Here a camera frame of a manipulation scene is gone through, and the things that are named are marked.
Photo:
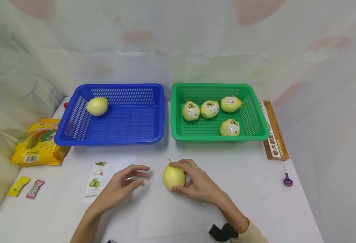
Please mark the long brown cardboard box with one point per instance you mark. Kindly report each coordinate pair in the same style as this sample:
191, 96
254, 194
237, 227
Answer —
273, 135

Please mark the person's right hand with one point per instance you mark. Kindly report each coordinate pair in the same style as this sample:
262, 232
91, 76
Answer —
202, 187

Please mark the person's left thumb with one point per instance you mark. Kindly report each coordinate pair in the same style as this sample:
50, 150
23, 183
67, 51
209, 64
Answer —
137, 183

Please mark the small yellow packet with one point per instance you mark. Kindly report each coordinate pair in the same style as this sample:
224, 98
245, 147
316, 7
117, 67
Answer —
18, 186

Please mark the person's right index finger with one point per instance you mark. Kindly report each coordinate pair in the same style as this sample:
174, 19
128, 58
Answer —
181, 165

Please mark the person's right fingers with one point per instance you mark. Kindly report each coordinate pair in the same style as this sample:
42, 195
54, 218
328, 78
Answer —
191, 163

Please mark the person's right forearm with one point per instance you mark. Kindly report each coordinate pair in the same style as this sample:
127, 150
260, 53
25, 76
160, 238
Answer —
238, 214

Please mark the purple wrapped lollipop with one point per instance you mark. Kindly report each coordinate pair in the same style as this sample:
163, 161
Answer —
288, 181

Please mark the person's right thumb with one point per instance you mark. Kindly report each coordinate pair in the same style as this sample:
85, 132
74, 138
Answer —
181, 188

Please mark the blue plastic basket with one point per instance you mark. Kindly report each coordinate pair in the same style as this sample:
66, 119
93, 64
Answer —
129, 125

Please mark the green plastic basket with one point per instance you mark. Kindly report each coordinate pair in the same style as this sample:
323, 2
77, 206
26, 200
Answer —
202, 130

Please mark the person's left hand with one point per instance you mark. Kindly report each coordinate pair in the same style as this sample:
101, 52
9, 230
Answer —
117, 189

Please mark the person's left forearm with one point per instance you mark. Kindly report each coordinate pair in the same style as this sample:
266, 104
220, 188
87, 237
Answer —
88, 224

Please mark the person's left middle finger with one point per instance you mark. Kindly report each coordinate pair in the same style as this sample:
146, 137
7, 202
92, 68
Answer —
138, 175

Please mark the small pink packet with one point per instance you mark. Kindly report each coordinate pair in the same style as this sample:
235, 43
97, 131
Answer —
35, 189

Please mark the clear wrapper with pear label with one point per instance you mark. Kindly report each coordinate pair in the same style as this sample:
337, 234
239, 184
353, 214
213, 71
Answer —
96, 179

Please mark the large yellow snack bag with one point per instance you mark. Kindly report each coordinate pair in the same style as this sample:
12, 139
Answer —
38, 143

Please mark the unwrapped yellow pear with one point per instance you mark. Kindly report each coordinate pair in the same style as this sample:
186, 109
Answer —
97, 106
173, 178

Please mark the black wrist band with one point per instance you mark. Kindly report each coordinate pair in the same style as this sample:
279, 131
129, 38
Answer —
222, 232

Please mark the person's left index finger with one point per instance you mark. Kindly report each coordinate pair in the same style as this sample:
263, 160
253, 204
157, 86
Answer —
137, 167

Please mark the wrapped yellow pear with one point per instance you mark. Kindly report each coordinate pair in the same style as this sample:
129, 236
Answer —
229, 128
191, 111
209, 109
230, 104

